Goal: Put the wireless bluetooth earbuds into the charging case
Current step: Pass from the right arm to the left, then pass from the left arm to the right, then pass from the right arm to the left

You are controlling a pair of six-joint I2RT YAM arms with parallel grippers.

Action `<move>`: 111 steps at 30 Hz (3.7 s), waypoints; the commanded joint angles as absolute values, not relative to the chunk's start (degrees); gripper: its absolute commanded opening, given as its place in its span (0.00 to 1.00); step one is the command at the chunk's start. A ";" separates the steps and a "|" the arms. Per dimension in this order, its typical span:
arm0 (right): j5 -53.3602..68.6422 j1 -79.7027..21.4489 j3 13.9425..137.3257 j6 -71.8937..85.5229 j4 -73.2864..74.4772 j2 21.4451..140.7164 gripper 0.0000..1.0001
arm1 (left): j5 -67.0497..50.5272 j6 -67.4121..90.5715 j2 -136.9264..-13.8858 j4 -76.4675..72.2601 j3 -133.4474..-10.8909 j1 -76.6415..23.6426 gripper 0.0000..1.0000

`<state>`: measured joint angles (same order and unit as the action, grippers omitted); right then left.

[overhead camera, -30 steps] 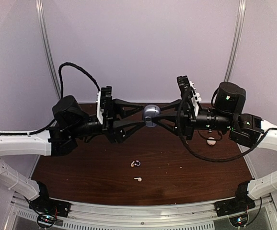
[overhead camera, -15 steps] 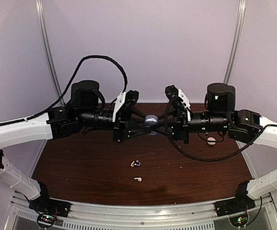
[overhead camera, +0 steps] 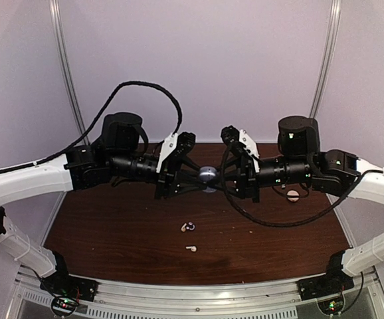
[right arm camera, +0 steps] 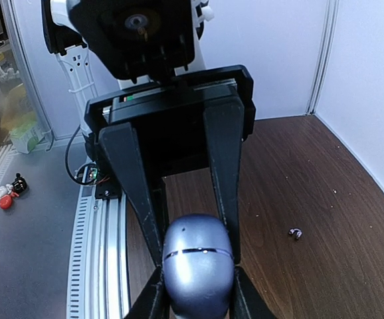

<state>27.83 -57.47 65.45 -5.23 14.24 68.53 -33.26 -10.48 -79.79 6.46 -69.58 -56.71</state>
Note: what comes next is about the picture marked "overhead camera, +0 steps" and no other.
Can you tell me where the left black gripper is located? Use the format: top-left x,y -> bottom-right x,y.
109,150 -> 208,200

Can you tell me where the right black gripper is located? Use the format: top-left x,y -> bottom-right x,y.
207,154 -> 313,204

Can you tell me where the purple earbud charging case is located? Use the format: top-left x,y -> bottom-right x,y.
199,166 -> 217,193

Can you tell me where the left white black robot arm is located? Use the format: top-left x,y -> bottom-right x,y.
0,112 -> 205,295

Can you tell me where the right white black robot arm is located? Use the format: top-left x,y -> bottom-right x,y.
220,116 -> 384,228

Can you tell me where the pink round charging case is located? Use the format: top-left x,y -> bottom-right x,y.
286,190 -> 300,203

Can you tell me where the white stem earbud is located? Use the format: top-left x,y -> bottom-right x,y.
185,245 -> 197,252

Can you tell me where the right black braided cable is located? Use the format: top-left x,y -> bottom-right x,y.
219,146 -> 365,228

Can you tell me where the black braided cable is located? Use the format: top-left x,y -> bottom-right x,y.
32,80 -> 183,167
219,146 -> 365,228

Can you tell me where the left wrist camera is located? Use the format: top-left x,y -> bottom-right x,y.
156,132 -> 198,173

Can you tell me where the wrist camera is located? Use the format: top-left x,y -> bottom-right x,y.
221,126 -> 259,159
156,132 -> 198,173

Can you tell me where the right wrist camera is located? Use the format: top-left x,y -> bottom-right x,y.
221,126 -> 259,159

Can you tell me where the left black braided cable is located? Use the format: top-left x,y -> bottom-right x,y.
32,80 -> 183,167

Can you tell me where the right aluminium frame post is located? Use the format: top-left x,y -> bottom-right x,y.
309,0 -> 342,119

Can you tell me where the aluminium frame post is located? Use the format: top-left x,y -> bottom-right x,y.
48,0 -> 86,134
309,0 -> 342,119

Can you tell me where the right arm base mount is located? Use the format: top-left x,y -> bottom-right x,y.
297,274 -> 354,317

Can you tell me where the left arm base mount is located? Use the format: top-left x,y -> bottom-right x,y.
38,275 -> 98,318

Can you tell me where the left aluminium frame post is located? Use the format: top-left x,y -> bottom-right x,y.
48,0 -> 86,134

